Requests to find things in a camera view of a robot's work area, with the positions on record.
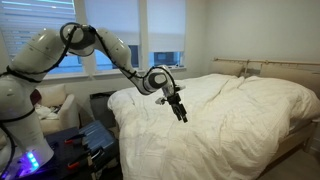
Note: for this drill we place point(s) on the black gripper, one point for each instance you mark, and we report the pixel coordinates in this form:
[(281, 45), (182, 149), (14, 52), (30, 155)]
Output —
[(177, 107)]

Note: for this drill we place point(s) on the white duvet blanket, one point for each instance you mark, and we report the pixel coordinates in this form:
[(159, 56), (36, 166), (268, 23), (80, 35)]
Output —
[(233, 128)]

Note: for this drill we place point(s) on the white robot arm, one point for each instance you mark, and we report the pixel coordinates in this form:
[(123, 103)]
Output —
[(29, 150)]

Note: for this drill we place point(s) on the dark bin beside bed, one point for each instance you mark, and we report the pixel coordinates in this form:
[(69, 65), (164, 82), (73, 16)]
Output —
[(100, 110)]

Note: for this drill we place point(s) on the white window blinds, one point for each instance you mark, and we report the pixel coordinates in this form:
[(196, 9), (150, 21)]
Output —
[(163, 21)]

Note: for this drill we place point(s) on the blue black suitcase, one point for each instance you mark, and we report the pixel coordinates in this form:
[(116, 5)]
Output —
[(99, 142)]

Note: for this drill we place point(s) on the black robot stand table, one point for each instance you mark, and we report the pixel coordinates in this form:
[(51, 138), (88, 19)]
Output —
[(73, 162)]

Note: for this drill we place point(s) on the beige armchair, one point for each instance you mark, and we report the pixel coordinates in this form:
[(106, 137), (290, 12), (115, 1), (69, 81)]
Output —
[(57, 110)]

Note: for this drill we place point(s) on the light wooden bed frame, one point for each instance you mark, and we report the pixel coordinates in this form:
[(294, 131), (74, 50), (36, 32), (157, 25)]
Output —
[(306, 74)]

